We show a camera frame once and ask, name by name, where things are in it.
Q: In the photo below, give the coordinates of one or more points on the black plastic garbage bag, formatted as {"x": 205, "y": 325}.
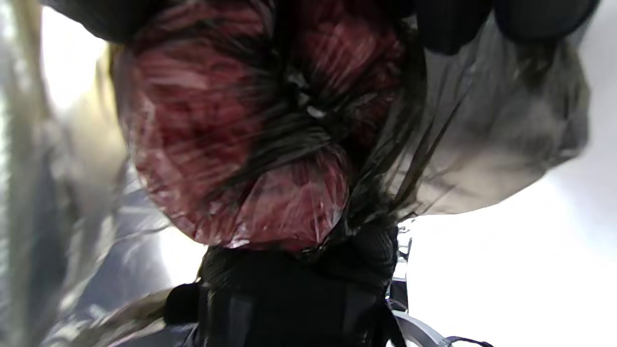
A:
{"x": 506, "y": 135}

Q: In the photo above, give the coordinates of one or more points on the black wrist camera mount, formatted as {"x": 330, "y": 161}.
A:
{"x": 289, "y": 323}

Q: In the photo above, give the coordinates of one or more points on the pink trash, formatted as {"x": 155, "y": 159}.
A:
{"x": 193, "y": 144}

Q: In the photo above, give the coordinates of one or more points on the person's right hand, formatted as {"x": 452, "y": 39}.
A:
{"x": 453, "y": 24}

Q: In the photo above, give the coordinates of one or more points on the person's left hand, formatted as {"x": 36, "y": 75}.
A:
{"x": 299, "y": 272}

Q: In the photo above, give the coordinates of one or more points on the grey handheld controller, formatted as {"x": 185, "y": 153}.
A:
{"x": 419, "y": 332}

